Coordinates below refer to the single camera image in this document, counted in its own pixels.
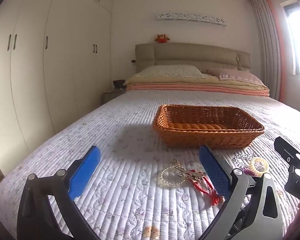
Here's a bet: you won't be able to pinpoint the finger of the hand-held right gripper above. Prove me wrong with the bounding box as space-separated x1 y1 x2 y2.
274 136 300 166

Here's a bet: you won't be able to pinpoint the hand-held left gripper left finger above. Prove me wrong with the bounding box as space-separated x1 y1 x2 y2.
16 145 102 240

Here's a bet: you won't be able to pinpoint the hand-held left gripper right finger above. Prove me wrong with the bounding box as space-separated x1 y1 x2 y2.
199 144 283 240

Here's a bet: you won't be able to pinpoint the metal hair clip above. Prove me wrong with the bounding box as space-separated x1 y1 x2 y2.
173 159 205 182

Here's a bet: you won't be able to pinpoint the red string bracelet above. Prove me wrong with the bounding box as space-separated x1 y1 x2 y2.
190 172 225 205

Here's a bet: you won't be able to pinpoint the clear bead bracelet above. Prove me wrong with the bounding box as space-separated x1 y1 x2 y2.
234 154 252 166

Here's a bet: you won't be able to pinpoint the brown wicker basket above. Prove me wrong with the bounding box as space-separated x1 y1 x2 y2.
152 104 265 150

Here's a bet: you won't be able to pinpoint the cream pearl bracelet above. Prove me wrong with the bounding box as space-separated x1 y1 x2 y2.
161 166 189 188

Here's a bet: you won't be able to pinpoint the white quilted bedspread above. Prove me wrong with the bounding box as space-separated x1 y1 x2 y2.
0 90 300 240

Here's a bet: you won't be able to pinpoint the grey nightstand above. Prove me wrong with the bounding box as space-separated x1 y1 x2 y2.
101 90 127 105

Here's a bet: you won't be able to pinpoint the pink pillow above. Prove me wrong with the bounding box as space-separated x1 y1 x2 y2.
206 68 264 85

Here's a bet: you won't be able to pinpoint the folded yellow and pink blankets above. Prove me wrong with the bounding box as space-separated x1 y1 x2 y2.
124 76 269 91

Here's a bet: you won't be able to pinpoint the window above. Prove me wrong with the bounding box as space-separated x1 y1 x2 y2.
280 0 300 78

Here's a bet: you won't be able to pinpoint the grey and pink curtain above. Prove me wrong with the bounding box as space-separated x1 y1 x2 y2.
249 0 298 105

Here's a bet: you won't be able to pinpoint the cream floral pillow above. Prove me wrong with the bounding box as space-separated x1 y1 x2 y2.
134 64 209 79

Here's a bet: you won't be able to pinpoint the white wardrobe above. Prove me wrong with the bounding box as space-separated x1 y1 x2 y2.
0 0 113 178

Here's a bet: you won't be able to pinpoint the beige padded headboard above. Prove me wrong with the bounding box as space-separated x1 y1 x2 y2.
135 42 251 73

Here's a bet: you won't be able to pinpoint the red plush toy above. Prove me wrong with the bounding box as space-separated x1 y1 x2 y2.
154 34 171 43

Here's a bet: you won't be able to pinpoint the purple spiral hair tie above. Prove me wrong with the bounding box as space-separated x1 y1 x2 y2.
241 167 256 179

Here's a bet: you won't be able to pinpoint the yellow spiral hair tie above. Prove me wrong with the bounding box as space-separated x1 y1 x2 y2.
249 157 269 173

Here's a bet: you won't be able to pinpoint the white carved wall ornament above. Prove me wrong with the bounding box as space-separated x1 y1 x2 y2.
156 12 227 27

